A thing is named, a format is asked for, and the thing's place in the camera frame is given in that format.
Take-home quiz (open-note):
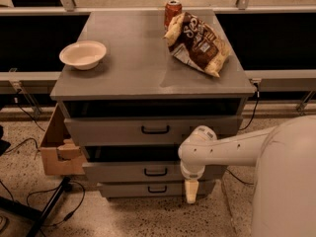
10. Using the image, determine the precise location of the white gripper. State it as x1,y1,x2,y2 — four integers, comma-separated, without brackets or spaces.
180,161,205,203

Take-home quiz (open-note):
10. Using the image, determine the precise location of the grey drawer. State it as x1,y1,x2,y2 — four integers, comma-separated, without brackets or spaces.
82,145,228,184
97,181,216,198
64,116,242,146

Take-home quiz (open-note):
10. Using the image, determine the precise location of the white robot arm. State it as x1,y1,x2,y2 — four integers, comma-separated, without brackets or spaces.
178,116,316,237

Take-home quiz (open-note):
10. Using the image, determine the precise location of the grey top drawer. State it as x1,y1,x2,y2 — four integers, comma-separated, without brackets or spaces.
64,116,242,146

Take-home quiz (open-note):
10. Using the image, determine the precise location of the grey bottom drawer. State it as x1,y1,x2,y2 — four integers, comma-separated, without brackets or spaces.
97,181,216,198

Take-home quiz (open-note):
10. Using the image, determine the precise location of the grey drawer cabinet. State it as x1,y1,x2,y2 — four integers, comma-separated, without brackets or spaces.
49,9,257,199

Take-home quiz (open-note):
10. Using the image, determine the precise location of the cardboard box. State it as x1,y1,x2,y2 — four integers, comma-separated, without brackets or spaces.
39,106,87,176

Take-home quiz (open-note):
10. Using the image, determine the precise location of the brown chip bag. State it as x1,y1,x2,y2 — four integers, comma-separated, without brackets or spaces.
164,12,231,78

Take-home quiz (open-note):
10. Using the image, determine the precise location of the black stand leg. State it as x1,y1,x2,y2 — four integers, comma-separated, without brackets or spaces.
0,177,70,237

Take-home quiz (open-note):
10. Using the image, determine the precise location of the white bowl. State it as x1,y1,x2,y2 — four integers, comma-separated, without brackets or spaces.
59,40,107,70

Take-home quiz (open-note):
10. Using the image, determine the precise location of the red soda can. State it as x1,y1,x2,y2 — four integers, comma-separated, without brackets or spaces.
164,0,182,29

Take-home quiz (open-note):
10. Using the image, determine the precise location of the black floor cable right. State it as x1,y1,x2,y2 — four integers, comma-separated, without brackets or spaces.
226,168,255,187

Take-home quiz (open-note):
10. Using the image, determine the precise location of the black floor cable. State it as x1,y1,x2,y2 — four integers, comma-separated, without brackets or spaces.
226,168,255,187
26,181,87,229

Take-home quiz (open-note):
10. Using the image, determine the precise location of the black cable behind cabinet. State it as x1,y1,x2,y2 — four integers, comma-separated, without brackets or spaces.
238,82,261,131

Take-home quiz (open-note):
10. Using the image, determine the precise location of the black floor cable left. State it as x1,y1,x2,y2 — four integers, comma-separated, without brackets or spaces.
26,181,87,229

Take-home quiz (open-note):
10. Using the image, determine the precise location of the metal bracket left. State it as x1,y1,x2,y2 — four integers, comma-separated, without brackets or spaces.
9,68,42,119

